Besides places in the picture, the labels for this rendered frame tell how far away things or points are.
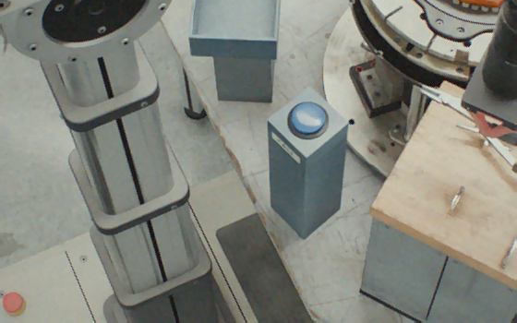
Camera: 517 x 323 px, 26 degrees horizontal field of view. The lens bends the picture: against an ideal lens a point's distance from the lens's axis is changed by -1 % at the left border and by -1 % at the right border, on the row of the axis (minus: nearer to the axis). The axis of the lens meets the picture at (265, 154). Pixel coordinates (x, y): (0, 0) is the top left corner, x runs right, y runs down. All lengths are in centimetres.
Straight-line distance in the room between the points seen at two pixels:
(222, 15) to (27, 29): 52
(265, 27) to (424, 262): 36
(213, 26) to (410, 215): 36
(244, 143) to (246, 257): 52
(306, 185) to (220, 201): 77
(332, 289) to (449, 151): 32
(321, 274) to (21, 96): 125
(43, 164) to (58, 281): 47
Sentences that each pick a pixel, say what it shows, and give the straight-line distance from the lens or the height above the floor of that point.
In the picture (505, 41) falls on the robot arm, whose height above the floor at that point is 135.
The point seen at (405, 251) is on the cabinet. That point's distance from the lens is 134.
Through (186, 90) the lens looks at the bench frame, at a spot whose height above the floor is 11.
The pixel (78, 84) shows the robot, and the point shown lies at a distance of 117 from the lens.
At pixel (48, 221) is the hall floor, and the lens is 247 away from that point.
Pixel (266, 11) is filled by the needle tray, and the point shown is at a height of 102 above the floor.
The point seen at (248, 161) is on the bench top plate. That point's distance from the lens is 161.
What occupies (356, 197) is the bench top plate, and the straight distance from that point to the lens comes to 158.
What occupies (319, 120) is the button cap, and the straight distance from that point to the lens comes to 134.
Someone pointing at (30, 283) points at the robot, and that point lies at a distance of 214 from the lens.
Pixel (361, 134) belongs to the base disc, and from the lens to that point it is 160.
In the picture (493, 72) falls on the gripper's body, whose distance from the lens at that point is 109.
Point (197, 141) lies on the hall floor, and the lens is 251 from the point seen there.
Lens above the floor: 222
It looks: 63 degrees down
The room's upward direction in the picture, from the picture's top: 2 degrees counter-clockwise
